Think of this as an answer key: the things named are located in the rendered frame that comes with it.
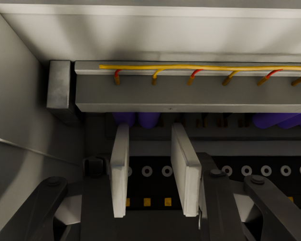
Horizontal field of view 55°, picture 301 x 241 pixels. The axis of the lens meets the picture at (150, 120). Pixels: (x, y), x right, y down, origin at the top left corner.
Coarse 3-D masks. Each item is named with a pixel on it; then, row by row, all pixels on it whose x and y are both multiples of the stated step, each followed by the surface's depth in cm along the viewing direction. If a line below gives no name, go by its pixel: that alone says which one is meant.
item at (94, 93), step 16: (80, 80) 16; (96, 80) 17; (112, 80) 17; (128, 80) 17; (144, 80) 17; (160, 80) 17; (176, 80) 17; (192, 80) 16; (208, 80) 17; (224, 80) 16; (240, 80) 17; (256, 80) 17; (272, 80) 17; (288, 80) 17; (80, 96) 16; (96, 96) 16; (112, 96) 16; (128, 96) 16; (144, 96) 16; (160, 96) 16; (176, 96) 17; (192, 96) 17; (208, 96) 17; (224, 96) 17; (240, 96) 17; (256, 96) 17; (272, 96) 17; (288, 96) 17; (240, 112) 18; (256, 112) 18; (272, 112) 18; (288, 112) 18
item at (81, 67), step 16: (80, 64) 16; (96, 64) 16; (112, 64) 16; (128, 64) 16; (144, 64) 16; (160, 64) 16; (176, 64) 16; (192, 64) 16; (208, 64) 16; (224, 64) 16; (240, 64) 16; (256, 64) 16; (272, 64) 17; (288, 64) 17
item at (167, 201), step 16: (144, 160) 30; (160, 160) 30; (224, 160) 30; (240, 160) 30; (256, 160) 30; (272, 160) 30; (288, 160) 30; (144, 176) 29; (160, 176) 29; (240, 176) 30; (272, 176) 30; (288, 176) 30; (128, 192) 29; (144, 192) 29; (160, 192) 29; (176, 192) 29; (288, 192) 30; (128, 208) 29; (144, 208) 29; (160, 208) 29; (176, 208) 29
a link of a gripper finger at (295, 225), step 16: (256, 176) 13; (256, 192) 12; (272, 192) 12; (272, 208) 11; (288, 208) 11; (256, 224) 13; (272, 224) 11; (288, 224) 10; (256, 240) 12; (272, 240) 11; (288, 240) 10
